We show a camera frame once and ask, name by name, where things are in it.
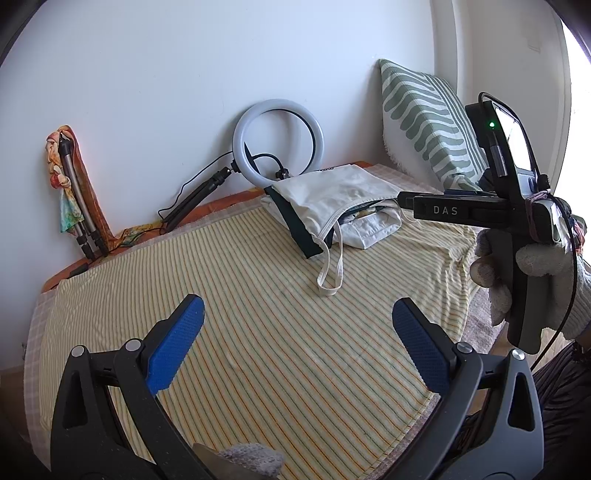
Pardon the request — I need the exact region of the yellow striped bed sheet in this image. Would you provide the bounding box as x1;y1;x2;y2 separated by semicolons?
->
39;203;481;480

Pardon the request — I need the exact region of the white ring light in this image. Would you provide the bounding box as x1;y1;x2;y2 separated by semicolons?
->
232;98;325;188

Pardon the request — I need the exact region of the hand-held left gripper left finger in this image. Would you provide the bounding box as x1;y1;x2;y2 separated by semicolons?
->
50;294;205;480

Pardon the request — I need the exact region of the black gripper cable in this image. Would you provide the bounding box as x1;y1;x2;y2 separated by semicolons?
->
529;222;580;370

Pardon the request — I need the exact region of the person's dark striped clothing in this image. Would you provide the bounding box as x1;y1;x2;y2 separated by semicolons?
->
531;339;591;462

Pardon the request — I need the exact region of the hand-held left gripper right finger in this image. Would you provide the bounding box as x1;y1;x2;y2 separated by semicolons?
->
392;298;546;480

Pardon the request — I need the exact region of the green and cream tote bag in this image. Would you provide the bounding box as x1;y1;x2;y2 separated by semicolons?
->
268;166;419;298

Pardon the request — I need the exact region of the folded tripod with colourful cloth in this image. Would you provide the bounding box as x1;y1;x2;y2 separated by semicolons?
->
45;124;112;252

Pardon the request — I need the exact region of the bright window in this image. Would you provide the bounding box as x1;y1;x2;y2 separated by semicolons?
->
561;18;591;259

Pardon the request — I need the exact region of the black ring light cable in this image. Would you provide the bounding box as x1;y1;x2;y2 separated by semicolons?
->
158;151;236;220

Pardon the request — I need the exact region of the silver tripod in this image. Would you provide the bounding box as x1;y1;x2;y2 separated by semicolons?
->
58;136;109;259

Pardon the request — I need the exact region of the black ring light stand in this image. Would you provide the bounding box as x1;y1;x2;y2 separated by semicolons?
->
164;166;236;232

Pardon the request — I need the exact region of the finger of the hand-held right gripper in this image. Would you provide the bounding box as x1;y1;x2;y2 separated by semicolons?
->
397;188;483;208
413;195;509;224

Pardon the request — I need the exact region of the person's right hand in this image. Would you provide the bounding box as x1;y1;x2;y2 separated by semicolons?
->
471;228;591;342

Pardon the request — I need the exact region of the white folded shirt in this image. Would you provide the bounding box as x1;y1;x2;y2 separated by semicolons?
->
339;215;402;250

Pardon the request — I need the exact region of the person's left hand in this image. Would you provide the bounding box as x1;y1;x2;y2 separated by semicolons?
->
217;442;285;479

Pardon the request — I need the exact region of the green and white patterned pillow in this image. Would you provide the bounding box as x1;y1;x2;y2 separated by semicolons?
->
379;58;497;191

